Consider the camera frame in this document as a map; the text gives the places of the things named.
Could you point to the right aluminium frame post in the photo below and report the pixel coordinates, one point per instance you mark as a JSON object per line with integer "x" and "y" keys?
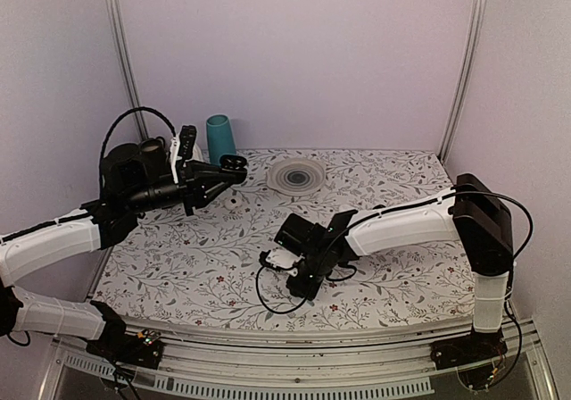
{"x": 475, "y": 25}

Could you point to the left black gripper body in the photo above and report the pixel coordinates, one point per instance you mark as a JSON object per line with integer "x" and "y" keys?
{"x": 187, "y": 187}

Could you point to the floral tablecloth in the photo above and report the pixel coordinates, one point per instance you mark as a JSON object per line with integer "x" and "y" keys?
{"x": 203, "y": 270}

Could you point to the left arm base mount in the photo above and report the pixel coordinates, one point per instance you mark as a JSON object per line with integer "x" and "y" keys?
{"x": 141, "y": 350}

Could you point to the teal vase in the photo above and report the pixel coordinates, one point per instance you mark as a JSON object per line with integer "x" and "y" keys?
{"x": 220, "y": 138}

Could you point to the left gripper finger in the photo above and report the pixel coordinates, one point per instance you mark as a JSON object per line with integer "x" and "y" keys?
{"x": 209, "y": 172}
{"x": 210, "y": 191}

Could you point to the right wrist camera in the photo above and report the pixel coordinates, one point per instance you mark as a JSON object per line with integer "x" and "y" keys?
{"x": 280, "y": 260}

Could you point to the aluminium front rail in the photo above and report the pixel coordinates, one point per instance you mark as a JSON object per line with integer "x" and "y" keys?
{"x": 389, "y": 363}

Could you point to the white oval earbud case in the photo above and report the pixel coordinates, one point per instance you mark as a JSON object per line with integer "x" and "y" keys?
{"x": 346, "y": 208}

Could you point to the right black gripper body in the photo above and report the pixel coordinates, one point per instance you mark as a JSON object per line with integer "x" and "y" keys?
{"x": 311, "y": 267}

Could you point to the black earbud charging case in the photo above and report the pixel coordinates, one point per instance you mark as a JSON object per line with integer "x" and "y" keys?
{"x": 232, "y": 162}

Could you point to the aluminium frame post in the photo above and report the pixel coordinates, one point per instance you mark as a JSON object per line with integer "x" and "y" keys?
{"x": 475, "y": 25}
{"x": 121, "y": 48}

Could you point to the black cylinder vase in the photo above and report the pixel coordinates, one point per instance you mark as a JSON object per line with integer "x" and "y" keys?
{"x": 153, "y": 152}

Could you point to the spiral patterned plate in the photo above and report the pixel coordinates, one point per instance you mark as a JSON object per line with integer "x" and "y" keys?
{"x": 297, "y": 176}

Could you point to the left aluminium frame post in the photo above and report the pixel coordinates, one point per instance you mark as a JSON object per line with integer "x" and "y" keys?
{"x": 121, "y": 48}

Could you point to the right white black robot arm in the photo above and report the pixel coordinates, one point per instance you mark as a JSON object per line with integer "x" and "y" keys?
{"x": 468, "y": 212}

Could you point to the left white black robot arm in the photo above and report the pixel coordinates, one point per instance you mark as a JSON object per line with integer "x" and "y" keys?
{"x": 137, "y": 178}

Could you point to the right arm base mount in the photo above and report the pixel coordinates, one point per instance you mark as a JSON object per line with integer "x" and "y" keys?
{"x": 482, "y": 353}

